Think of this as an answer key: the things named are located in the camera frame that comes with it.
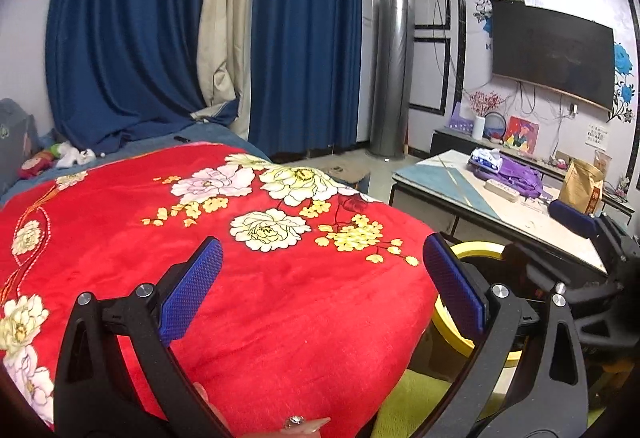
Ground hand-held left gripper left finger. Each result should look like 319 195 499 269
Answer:
52 236 236 438

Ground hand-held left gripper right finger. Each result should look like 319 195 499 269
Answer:
415 233 591 438

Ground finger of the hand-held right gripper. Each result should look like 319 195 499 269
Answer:
548 199 640 266
502 243 608 308

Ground yellow rimmed bin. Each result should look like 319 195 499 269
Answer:
430 240 528 364

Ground person's left hand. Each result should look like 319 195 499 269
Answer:
192 382 333 438

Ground brown paper bag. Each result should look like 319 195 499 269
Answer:
557 158 606 216

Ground red floral blanket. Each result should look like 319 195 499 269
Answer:
0 141 441 438

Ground purple bag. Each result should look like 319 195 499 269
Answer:
475 154 556 199

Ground white power strip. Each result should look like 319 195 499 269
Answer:
486 179 520 202

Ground white paper notice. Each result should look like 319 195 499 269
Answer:
585 122 610 150

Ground colourful painting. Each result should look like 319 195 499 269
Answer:
502 115 540 151

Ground marble coffee table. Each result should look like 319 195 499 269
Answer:
391 149 608 279

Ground blue white tissue pack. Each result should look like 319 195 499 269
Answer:
467 147 503 172

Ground yellow-green cloth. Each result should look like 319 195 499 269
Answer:
372 368 503 438

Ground white vase red flowers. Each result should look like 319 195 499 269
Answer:
469 90 506 141

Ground purple box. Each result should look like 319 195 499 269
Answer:
450 102 476 135

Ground black television cabinet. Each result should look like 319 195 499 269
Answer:
430 128 636 219

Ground blue bed sheet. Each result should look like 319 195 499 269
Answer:
0 125 273 209

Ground cardboard box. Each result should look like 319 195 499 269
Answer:
325 163 371 193

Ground red plush toy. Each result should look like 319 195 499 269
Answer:
19 155 56 180

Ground grey tower air conditioner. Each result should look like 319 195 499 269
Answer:
367 0 417 161

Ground grey patterned cushion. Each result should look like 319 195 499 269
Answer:
0 98 40 194

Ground beige curtain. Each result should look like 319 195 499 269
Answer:
190 0 263 139

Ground wide blue curtain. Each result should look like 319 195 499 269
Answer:
45 0 223 154

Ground narrow blue curtain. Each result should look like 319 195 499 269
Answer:
247 0 363 159

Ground round ring ornament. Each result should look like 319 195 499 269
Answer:
486 113 507 142

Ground black wall television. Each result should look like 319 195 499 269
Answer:
487 0 616 113

